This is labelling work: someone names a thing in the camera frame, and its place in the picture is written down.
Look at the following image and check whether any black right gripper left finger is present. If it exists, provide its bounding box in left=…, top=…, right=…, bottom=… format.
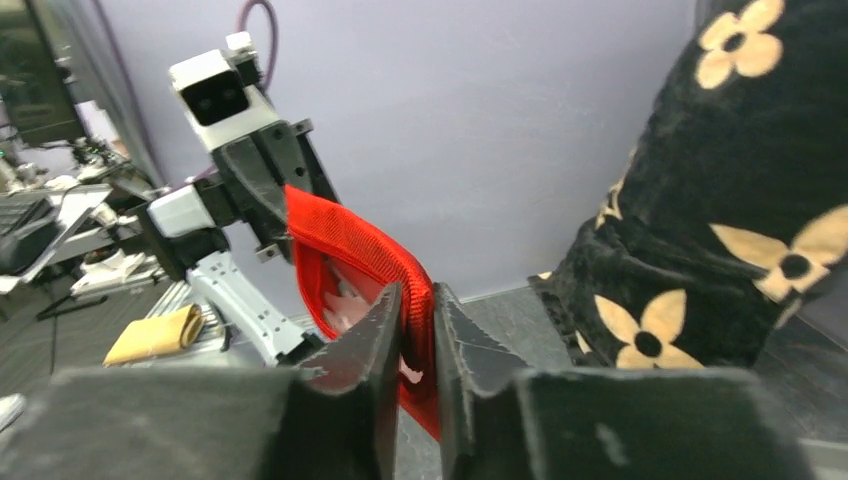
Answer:
left=1, top=284, right=402, bottom=479

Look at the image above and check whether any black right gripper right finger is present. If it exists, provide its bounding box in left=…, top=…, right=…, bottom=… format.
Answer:
left=433, top=283, right=814, bottom=479

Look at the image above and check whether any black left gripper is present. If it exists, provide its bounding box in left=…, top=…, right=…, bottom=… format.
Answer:
left=211, top=119, right=339, bottom=262

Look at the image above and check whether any red first aid pouch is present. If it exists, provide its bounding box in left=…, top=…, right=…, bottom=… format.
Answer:
left=283, top=185, right=440, bottom=440

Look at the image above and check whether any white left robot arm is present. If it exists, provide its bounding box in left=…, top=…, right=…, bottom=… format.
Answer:
left=135, top=119, right=338, bottom=366

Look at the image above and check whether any yellow folded cloth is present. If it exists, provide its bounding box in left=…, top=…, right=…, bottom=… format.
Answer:
left=102, top=304, right=204, bottom=367

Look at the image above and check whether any black floral velvet cloth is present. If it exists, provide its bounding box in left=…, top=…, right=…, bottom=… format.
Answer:
left=535, top=1, right=847, bottom=369

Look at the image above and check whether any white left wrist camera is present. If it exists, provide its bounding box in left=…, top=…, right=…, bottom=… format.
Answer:
left=168, top=31, right=280, bottom=152

